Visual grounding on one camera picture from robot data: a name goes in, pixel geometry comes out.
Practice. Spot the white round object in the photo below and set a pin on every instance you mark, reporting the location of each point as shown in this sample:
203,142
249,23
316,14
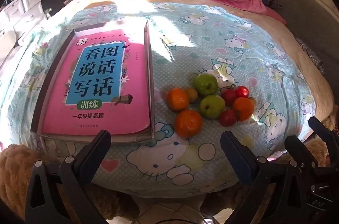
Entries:
6,40

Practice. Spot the pink book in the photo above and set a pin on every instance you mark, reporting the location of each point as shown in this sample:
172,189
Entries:
106,67

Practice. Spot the orange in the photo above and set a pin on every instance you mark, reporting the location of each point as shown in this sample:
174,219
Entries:
178,99
188,123
243,108

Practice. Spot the green apple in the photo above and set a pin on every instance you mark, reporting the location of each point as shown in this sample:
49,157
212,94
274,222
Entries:
212,106
205,85

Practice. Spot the brown fuzzy cloth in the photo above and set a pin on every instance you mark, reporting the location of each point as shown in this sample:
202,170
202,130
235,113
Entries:
13,173

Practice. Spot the grey headboard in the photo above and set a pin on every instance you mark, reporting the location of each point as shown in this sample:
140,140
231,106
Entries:
304,9

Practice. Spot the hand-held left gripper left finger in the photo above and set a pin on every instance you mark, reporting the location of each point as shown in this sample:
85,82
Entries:
91,152

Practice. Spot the shallow cardboard box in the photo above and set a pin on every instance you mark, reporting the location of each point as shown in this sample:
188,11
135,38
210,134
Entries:
148,67

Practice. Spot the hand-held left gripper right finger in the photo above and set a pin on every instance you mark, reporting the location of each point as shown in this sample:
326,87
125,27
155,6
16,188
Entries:
239,160

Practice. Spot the small yellow tomato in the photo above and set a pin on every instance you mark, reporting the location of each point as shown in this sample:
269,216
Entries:
192,95

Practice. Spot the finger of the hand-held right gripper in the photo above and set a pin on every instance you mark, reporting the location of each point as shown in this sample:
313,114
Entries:
296,147
319,127

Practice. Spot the dark floral cloth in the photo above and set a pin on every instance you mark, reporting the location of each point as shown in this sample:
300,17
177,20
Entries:
309,53

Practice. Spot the cartoon cat print bedsheet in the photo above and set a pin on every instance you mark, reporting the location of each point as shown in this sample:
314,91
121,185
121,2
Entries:
198,36

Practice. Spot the white drawer cabinet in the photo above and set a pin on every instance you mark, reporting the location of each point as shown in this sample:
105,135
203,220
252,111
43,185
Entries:
29,6

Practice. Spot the red tomato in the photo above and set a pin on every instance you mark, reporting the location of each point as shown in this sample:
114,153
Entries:
242,91
227,118
229,97

